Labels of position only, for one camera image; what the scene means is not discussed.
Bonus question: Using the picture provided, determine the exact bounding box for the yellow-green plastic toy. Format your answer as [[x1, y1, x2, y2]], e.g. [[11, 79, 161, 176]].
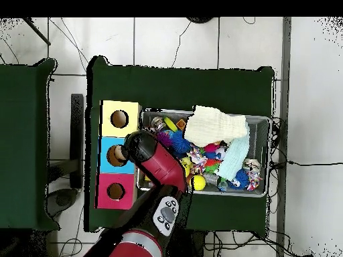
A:
[[163, 116, 179, 133]]

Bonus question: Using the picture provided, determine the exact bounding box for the black panel on stand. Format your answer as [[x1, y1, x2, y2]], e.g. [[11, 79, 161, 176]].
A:
[[47, 93, 86, 212]]

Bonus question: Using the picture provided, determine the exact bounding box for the shallow clear mesh bin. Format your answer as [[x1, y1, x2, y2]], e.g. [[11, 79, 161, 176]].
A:
[[138, 108, 271, 198]]

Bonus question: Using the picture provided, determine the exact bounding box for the black round base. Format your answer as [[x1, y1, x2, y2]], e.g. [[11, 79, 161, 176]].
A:
[[186, 17, 215, 25]]

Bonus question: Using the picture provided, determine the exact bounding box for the wooden box with three holes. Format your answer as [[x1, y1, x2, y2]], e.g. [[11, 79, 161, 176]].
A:
[[96, 100, 143, 211]]

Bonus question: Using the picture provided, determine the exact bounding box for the crushed printed can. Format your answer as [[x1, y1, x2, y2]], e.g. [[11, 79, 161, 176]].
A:
[[243, 157, 262, 172]]

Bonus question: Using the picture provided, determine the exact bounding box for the large blue spiky ball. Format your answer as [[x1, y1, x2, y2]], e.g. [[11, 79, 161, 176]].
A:
[[170, 131, 193, 156]]

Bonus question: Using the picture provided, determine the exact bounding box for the plain yellow ball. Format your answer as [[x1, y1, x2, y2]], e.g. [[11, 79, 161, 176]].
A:
[[191, 175, 207, 191]]

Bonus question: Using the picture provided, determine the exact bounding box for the small blue spiky ball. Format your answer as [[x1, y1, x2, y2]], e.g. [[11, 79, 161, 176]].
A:
[[232, 170, 251, 191]]

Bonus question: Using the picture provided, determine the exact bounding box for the light blue knitted cloth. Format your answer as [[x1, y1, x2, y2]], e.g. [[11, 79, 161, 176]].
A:
[[218, 133, 251, 181]]

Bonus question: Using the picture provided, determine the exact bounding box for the crushed silver can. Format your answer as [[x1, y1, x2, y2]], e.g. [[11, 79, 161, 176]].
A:
[[149, 116, 165, 132]]

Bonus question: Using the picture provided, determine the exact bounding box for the cream waffle cloth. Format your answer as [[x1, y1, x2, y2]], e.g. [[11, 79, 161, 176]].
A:
[[184, 105, 250, 148]]

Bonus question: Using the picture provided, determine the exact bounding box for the dark green table cloth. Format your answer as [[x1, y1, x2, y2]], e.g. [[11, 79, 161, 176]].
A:
[[85, 56, 277, 234]]

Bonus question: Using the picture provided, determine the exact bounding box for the side table with green cloth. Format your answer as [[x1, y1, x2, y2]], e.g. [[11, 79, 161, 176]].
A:
[[0, 58, 59, 231]]

